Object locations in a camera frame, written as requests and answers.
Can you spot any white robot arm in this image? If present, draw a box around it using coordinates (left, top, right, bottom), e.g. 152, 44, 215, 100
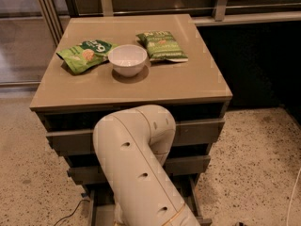
93, 105, 200, 226

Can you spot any grey top drawer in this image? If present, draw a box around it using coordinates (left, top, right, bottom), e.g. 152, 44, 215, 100
46, 119, 225, 156

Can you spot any grey drawer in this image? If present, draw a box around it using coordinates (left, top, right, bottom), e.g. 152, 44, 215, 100
68, 154, 211, 185
87, 175, 213, 226
46, 119, 225, 156

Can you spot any grey drawer cabinet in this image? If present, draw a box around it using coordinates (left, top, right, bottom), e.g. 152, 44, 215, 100
29, 13, 233, 226

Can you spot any grey middle drawer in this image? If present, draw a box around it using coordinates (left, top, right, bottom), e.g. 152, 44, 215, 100
68, 154, 211, 185

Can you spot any grey bottom drawer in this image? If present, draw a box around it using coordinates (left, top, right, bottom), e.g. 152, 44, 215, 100
87, 175, 213, 226

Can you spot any white bowl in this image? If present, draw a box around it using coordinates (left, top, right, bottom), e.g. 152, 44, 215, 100
108, 44, 148, 77

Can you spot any green chip bag right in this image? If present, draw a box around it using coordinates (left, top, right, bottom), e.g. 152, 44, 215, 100
136, 31, 188, 62

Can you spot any green chip bag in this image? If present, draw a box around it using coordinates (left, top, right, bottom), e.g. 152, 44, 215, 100
56, 40, 117, 74
136, 31, 188, 62

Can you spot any green chip bag left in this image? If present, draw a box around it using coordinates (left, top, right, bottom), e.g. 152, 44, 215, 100
56, 40, 117, 74

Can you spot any black floor cable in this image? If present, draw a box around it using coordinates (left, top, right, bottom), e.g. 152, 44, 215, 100
54, 199, 91, 226

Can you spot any metal railing frame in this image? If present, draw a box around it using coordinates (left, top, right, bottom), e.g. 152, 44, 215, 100
38, 0, 301, 41

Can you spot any white cable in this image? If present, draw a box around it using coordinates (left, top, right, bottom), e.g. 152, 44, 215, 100
285, 167, 301, 226

